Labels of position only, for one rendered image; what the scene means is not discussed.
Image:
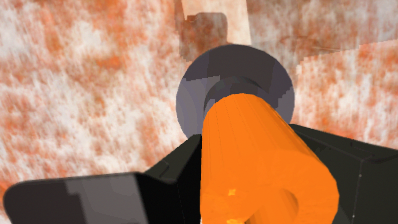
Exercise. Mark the orange knob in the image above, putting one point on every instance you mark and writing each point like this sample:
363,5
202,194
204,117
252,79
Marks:
256,170

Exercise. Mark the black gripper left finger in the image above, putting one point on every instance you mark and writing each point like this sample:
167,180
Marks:
166,193

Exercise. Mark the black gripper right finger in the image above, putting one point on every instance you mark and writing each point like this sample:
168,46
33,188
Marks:
366,176

